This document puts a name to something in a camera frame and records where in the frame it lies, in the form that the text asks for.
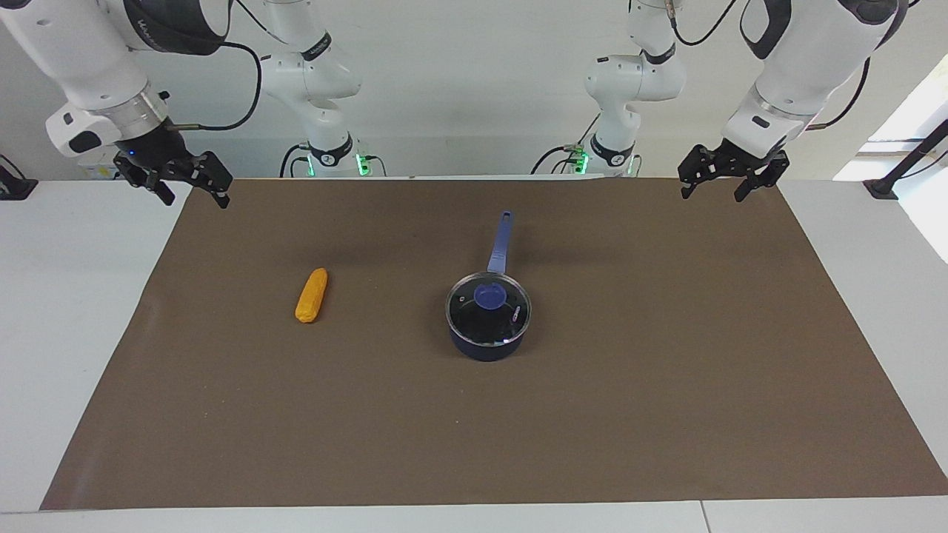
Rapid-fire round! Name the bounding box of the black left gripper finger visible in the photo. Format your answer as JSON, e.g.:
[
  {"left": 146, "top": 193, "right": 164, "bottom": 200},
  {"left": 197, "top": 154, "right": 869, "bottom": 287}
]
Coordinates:
[
  {"left": 678, "top": 145, "right": 714, "bottom": 200},
  {"left": 733, "top": 151, "right": 791, "bottom": 203}
]

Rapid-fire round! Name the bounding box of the orange corn cob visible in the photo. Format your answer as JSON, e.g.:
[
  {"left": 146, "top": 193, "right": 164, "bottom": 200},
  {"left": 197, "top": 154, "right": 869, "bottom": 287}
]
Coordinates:
[{"left": 295, "top": 267, "right": 329, "bottom": 324}]

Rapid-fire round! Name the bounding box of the glass lid with blue knob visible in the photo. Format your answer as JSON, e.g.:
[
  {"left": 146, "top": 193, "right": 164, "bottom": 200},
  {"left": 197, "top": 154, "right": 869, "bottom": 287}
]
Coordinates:
[{"left": 446, "top": 272, "right": 532, "bottom": 349}]

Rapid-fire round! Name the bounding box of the white and yellow box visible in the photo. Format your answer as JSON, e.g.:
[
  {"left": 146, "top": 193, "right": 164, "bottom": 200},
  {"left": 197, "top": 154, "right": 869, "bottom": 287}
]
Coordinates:
[{"left": 77, "top": 144, "right": 123, "bottom": 181}]

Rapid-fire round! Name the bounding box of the brown table mat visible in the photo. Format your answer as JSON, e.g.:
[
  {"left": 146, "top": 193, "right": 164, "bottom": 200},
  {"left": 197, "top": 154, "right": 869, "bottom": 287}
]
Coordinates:
[{"left": 40, "top": 176, "right": 948, "bottom": 512}]

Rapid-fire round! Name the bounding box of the black right base cable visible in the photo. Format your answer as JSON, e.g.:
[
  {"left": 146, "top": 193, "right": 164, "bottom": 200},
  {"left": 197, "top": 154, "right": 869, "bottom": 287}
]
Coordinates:
[{"left": 279, "top": 142, "right": 310, "bottom": 179}]

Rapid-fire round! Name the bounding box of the black base cable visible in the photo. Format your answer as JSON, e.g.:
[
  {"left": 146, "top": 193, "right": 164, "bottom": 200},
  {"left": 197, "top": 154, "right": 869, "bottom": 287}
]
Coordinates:
[
  {"left": 279, "top": 142, "right": 310, "bottom": 179},
  {"left": 530, "top": 113, "right": 602, "bottom": 176}
]

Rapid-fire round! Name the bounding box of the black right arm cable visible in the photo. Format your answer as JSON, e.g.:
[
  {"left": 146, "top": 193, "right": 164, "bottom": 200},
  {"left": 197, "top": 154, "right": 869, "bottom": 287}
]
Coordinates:
[{"left": 167, "top": 0, "right": 297, "bottom": 133}]

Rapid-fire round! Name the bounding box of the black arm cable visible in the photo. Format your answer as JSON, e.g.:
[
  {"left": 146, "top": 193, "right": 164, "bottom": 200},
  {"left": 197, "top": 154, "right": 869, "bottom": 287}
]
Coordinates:
[
  {"left": 665, "top": 0, "right": 923, "bottom": 133},
  {"left": 167, "top": 0, "right": 297, "bottom": 133}
]

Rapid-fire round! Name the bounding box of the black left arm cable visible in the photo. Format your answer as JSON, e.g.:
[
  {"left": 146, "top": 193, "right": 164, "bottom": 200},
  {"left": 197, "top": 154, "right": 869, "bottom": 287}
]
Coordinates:
[{"left": 665, "top": 0, "right": 923, "bottom": 133}]

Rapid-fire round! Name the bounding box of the black camera stand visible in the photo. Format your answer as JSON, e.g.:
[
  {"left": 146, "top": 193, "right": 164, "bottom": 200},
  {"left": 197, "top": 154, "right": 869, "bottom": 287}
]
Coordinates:
[{"left": 863, "top": 118, "right": 948, "bottom": 201}]

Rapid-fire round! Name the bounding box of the black left base cable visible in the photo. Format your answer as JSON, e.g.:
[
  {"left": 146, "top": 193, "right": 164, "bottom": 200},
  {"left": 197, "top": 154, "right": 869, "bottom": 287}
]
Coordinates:
[{"left": 530, "top": 113, "right": 602, "bottom": 176}]

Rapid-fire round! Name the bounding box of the dark pot with blue handle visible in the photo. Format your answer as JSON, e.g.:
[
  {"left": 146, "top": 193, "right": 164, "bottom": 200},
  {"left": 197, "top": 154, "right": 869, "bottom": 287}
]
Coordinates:
[{"left": 446, "top": 210, "right": 533, "bottom": 362}]

